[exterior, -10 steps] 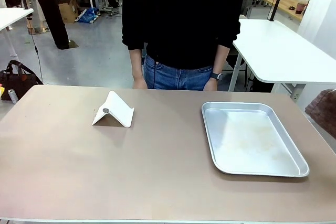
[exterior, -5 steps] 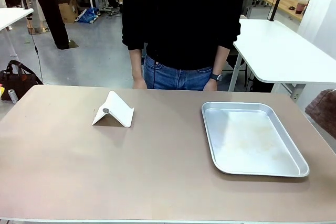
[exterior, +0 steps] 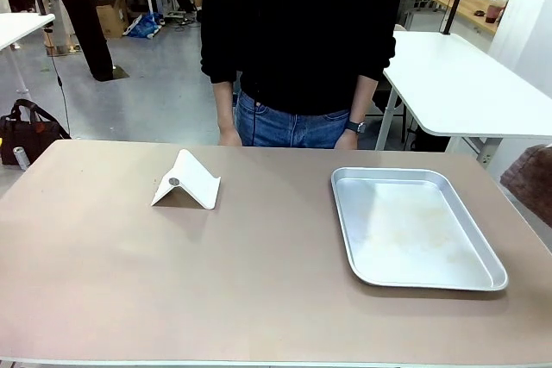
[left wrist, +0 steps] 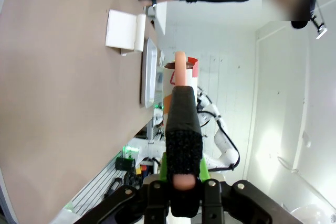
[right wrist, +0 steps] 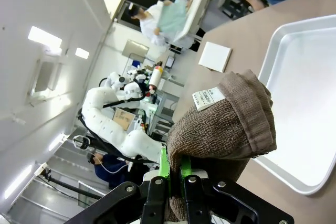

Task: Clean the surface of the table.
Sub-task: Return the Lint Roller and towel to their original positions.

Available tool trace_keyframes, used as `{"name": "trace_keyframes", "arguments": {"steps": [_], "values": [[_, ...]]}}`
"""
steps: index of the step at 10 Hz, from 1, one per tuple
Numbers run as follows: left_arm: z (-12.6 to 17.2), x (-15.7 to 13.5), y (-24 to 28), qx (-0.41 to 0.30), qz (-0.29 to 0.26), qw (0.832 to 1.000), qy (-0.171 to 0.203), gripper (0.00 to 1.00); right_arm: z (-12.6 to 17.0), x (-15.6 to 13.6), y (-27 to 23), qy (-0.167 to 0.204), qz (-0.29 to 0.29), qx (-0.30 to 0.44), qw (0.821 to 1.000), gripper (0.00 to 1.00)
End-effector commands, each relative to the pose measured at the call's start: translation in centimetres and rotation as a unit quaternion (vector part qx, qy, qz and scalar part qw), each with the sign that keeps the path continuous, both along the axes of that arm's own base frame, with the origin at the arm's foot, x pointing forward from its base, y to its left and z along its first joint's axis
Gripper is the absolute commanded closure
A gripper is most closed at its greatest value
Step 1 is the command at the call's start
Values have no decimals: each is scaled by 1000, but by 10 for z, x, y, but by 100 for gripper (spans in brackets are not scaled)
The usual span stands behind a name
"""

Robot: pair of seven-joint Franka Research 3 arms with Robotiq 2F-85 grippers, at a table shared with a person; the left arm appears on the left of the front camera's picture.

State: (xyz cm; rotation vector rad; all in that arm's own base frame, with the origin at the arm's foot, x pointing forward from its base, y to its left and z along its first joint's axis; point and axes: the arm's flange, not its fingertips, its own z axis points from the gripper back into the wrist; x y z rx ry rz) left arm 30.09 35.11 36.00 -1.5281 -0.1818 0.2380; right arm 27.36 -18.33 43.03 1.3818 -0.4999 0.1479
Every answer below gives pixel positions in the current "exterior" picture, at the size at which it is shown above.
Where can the person's left forearm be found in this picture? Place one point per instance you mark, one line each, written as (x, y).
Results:
(362, 98)

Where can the person in black trousers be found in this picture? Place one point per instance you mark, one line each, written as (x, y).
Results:
(84, 10)

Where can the white folded stand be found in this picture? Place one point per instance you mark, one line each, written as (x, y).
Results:
(190, 191)

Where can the small white table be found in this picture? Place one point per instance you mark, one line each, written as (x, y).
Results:
(17, 27)

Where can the person's right forearm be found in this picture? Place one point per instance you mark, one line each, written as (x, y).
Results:
(225, 105)

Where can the person's left hand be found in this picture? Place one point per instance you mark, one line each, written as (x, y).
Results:
(347, 141)

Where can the dark handbag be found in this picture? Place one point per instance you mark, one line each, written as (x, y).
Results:
(30, 135)

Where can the wooden workbench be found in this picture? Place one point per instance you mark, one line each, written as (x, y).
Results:
(468, 8)

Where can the brown cardboard box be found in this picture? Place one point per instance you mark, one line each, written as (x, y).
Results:
(112, 16)

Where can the person's right hand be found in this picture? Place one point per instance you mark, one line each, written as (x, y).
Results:
(230, 137)

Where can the brown cloth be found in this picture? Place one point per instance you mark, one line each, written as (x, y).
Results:
(530, 182)

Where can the person in black sweater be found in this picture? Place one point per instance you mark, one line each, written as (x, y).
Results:
(297, 32)

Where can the black wrist watch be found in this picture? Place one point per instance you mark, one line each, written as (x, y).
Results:
(355, 127)

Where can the cup with red drink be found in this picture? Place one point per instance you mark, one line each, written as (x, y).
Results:
(495, 12)

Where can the silver can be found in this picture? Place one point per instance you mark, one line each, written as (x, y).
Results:
(20, 157)

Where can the silver metal tray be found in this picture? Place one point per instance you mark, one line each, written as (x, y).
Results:
(422, 234)

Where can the blue plastic bag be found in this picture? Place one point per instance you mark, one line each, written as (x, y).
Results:
(144, 27)

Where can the white power socket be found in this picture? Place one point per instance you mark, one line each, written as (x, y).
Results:
(486, 159)

